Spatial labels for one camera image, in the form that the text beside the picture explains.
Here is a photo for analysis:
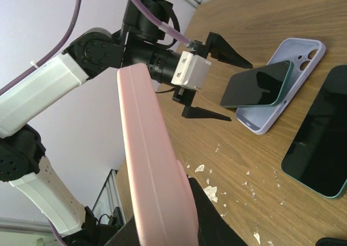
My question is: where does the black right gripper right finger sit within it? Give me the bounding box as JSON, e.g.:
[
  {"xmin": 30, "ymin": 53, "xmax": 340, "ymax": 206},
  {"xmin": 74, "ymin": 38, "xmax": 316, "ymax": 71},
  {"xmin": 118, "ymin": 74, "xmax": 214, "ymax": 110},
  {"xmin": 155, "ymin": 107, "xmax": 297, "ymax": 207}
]
[{"xmin": 188, "ymin": 177, "xmax": 247, "ymax": 246}]

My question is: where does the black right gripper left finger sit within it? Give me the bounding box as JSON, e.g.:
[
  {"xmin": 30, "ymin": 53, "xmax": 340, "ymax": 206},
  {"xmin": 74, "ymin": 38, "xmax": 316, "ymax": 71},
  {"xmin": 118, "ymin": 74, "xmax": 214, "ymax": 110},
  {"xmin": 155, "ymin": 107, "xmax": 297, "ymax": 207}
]
[{"xmin": 105, "ymin": 216, "xmax": 140, "ymax": 246}]

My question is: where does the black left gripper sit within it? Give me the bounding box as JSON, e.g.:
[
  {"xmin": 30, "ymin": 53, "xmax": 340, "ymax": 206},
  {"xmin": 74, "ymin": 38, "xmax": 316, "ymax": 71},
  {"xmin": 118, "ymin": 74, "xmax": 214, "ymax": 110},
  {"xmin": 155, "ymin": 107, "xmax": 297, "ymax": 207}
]
[{"xmin": 172, "ymin": 32, "xmax": 253, "ymax": 121}]

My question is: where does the pink phone case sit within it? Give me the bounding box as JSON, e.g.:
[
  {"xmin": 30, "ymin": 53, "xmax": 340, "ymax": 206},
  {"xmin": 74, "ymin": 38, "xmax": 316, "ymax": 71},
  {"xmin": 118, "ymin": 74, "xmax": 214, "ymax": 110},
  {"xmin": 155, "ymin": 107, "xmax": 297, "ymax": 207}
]
[{"xmin": 117, "ymin": 63, "xmax": 198, "ymax": 245}]

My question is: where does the lavender phone case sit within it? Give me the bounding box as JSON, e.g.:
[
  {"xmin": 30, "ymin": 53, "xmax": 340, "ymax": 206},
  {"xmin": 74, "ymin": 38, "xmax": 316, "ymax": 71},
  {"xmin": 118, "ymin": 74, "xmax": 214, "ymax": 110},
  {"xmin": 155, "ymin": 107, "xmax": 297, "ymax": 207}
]
[{"xmin": 236, "ymin": 37, "xmax": 326, "ymax": 135}]

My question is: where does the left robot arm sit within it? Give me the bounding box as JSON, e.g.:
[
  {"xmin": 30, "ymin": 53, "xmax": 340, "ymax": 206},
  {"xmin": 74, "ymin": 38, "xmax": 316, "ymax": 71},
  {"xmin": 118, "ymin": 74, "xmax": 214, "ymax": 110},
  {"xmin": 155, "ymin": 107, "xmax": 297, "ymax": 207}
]
[{"xmin": 1, "ymin": 0, "xmax": 252, "ymax": 245}]

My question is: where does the black phone upper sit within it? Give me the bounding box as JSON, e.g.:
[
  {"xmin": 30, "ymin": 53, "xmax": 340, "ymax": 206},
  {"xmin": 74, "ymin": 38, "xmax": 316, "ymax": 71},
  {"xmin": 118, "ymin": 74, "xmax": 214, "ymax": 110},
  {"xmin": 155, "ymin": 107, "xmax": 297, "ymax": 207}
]
[{"xmin": 315, "ymin": 237, "xmax": 347, "ymax": 246}]

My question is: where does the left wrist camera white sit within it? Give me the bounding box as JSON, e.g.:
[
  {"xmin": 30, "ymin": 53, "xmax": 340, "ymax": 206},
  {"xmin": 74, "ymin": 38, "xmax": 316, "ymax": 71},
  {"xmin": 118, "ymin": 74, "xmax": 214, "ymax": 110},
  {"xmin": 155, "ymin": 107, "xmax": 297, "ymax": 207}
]
[{"xmin": 171, "ymin": 51, "xmax": 211, "ymax": 90}]

